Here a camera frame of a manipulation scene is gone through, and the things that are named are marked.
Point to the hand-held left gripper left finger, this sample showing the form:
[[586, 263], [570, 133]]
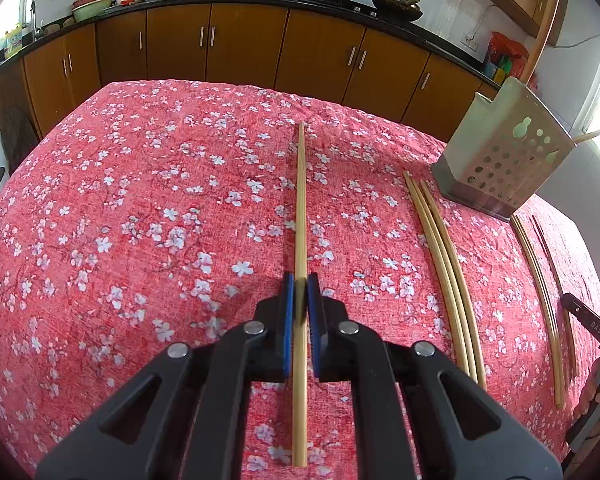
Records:
[[287, 320]]

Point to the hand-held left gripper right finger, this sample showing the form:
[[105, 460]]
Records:
[[314, 320]]

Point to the bamboo chopstick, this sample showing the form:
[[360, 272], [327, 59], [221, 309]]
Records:
[[459, 310], [559, 285], [545, 25], [432, 255], [547, 310], [595, 134], [301, 210], [453, 255]]

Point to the grey perforated chopstick holder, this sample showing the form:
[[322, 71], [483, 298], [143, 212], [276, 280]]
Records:
[[500, 160]]

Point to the person's right hand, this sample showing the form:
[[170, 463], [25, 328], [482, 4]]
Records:
[[586, 401]]

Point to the red floral tablecloth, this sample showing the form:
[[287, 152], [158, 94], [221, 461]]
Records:
[[130, 210]]

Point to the brown kitchen base cabinets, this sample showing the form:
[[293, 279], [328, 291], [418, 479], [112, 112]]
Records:
[[240, 50]]

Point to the red bag with bottles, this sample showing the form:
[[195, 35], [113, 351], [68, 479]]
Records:
[[505, 55]]

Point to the black gas stove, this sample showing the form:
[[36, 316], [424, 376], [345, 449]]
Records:
[[362, 8]]

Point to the black kitchen countertop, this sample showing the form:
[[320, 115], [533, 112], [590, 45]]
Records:
[[280, 0]]

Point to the wok with lid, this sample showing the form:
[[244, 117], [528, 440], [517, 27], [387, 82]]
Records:
[[395, 5]]

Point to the green basin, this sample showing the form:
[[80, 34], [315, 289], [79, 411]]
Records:
[[92, 10]]

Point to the yellow detergent bottle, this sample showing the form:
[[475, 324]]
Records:
[[13, 45]]

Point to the metal faucet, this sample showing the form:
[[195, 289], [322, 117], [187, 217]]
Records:
[[33, 17]]

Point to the white wall socket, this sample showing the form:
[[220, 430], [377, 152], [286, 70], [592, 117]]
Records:
[[470, 43]]

